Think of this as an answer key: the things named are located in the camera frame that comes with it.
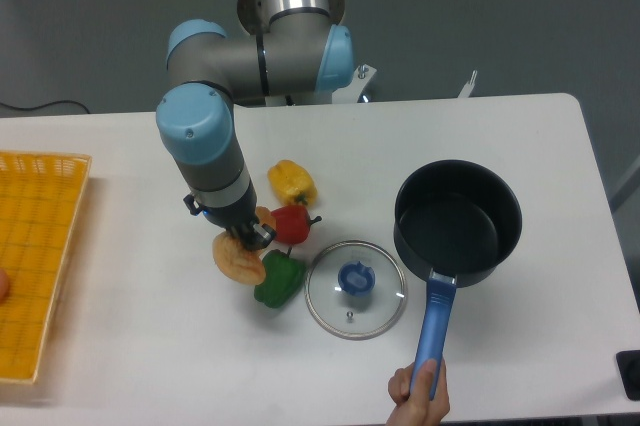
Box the round bread behind gripper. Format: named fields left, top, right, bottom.
left=255, top=206, right=277, bottom=230

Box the triangle bread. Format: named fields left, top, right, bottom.
left=212, top=232, right=266, bottom=286

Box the red bell pepper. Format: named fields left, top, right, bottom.
left=271, top=204, right=322, bottom=246

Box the black cable on floor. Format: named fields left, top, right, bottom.
left=0, top=99, right=92, bottom=114

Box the black object at table edge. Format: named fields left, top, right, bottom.
left=616, top=350, right=640, bottom=401

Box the black pan with blue handle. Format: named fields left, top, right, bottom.
left=393, top=160, right=522, bottom=384

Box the glass lid with blue knob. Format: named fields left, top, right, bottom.
left=304, top=240, right=408, bottom=340

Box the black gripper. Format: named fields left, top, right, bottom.
left=183, top=192, right=276, bottom=248

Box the yellow bell pepper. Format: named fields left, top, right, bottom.
left=267, top=159, right=318, bottom=207

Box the person's hand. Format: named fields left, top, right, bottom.
left=386, top=359, right=450, bottom=426

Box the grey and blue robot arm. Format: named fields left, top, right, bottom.
left=156, top=0, right=354, bottom=251

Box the green bell pepper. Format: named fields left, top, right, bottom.
left=254, top=250, right=307, bottom=309

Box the yellow woven basket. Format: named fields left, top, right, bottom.
left=1, top=151, right=92, bottom=384

